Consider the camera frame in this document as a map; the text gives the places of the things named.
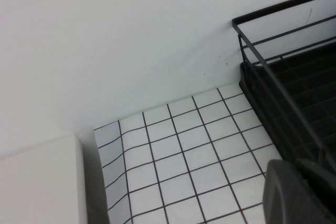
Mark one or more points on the black plastic drip tray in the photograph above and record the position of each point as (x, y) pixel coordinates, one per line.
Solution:
(302, 90)

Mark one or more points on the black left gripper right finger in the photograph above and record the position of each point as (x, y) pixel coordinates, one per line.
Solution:
(325, 197)

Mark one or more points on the white box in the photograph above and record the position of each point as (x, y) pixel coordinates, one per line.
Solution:
(39, 182)

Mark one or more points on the white grid-pattern tablecloth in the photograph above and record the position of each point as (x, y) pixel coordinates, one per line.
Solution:
(183, 155)

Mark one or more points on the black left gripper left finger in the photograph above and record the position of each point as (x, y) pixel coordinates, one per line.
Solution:
(283, 195)

